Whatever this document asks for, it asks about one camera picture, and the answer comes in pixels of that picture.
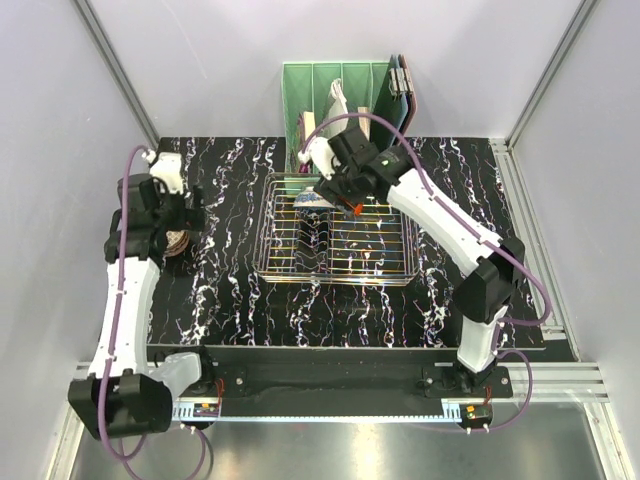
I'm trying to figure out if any red patterned bowl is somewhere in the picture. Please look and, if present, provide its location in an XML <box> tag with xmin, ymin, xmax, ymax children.
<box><xmin>164</xmin><ymin>230</ymin><xmax>190</xmax><ymax>258</ymax></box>

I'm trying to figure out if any blue white porcelain bowl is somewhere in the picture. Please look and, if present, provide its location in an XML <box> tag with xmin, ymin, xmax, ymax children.
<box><xmin>293</xmin><ymin>186</ymin><xmax>334</xmax><ymax>210</ymax></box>

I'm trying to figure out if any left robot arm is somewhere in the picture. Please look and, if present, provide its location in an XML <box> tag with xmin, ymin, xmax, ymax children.
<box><xmin>68</xmin><ymin>173</ymin><xmax>216</xmax><ymax>440</ymax></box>

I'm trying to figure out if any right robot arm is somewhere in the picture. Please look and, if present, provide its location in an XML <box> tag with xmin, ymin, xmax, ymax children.
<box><xmin>299</xmin><ymin>127</ymin><xmax>525</xmax><ymax>397</ymax></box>

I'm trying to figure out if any purple illustrated book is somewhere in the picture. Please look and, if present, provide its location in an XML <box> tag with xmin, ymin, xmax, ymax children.
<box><xmin>296</xmin><ymin>111</ymin><xmax>316</xmax><ymax>174</ymax></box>

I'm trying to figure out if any white spiral notebook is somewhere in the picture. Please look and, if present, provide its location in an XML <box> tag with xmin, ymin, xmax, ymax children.
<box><xmin>324</xmin><ymin>78</ymin><xmax>348</xmax><ymax>120</ymax></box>

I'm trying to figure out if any green plastic file organizer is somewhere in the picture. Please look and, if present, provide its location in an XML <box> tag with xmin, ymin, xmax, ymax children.
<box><xmin>281</xmin><ymin>56</ymin><xmax>400</xmax><ymax>173</ymax></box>

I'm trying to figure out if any dark green clipboard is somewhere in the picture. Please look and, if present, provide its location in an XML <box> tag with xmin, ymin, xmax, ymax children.
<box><xmin>373</xmin><ymin>54</ymin><xmax>417</xmax><ymax>135</ymax></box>

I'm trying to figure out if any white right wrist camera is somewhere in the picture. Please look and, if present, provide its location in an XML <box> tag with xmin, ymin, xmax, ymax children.
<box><xmin>298</xmin><ymin>137</ymin><xmax>342</xmax><ymax>180</ymax></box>

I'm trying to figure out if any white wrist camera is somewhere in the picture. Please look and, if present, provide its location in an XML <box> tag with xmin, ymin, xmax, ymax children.
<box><xmin>298</xmin><ymin>137</ymin><xmax>342</xmax><ymax>180</ymax></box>
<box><xmin>142</xmin><ymin>150</ymin><xmax>184</xmax><ymax>195</ymax></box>

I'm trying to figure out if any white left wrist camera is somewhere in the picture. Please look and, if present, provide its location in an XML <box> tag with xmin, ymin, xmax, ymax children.
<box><xmin>142</xmin><ymin>150</ymin><xmax>184</xmax><ymax>195</ymax></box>

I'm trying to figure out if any metal wire dish rack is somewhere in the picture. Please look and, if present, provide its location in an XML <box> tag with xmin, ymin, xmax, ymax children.
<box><xmin>253</xmin><ymin>173</ymin><xmax>419</xmax><ymax>286</ymax></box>

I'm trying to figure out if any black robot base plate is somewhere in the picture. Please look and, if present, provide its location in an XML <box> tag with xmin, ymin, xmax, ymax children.
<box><xmin>158</xmin><ymin>344</ymin><xmax>514</xmax><ymax>401</ymax></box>

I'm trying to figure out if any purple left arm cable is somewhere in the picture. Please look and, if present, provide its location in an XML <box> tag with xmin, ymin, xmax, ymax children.
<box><xmin>97</xmin><ymin>144</ymin><xmax>216</xmax><ymax>477</ymax></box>

